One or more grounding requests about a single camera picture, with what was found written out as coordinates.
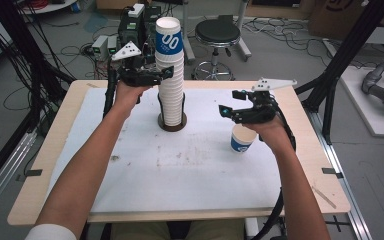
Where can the black metal frame post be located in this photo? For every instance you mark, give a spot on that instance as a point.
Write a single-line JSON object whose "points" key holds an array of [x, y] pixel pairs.
{"points": [[343, 56]]}

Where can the small grey electronic box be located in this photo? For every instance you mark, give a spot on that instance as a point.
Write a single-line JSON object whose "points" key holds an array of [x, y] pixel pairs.
{"points": [[99, 46], [112, 45]]}

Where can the black round stool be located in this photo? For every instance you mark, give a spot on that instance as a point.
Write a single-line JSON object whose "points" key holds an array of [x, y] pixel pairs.
{"points": [[217, 31]]}

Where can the stack of paper cups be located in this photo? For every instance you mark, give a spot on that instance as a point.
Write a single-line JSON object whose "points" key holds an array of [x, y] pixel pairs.
{"points": [[170, 90]]}

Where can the black computer case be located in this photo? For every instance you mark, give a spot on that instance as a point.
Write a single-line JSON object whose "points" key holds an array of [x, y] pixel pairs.
{"points": [[131, 31]]}

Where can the white table mat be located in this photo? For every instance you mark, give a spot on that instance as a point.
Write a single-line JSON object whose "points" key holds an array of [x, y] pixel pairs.
{"points": [[180, 173]]}

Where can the person's left hand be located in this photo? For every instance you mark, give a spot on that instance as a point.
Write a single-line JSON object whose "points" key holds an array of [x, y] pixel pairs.
{"points": [[126, 98]]}

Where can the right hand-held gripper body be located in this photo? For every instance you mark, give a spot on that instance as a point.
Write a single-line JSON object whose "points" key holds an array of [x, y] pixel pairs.
{"points": [[260, 110]]}

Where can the single blue white paper cup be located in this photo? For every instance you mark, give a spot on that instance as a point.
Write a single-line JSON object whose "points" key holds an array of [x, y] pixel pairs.
{"points": [[241, 141]]}

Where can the white desk leg frame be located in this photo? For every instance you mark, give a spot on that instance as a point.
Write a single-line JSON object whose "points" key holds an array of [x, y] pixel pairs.
{"points": [[188, 43]]}

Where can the large cardboard box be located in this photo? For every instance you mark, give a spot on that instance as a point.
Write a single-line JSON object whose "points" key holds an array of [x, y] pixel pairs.
{"points": [[343, 18]]}

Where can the person's right hand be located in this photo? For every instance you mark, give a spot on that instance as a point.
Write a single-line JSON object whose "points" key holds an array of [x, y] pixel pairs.
{"points": [[271, 131]]}

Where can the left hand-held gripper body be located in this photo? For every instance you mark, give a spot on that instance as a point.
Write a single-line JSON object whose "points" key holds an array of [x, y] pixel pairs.
{"points": [[136, 75]]}

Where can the person's khaki trouser legs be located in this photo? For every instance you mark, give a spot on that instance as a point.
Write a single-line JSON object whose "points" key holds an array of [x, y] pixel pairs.
{"points": [[140, 231]]}

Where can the cup holder with wooden base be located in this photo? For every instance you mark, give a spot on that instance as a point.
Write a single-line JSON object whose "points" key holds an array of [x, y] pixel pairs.
{"points": [[172, 127]]}

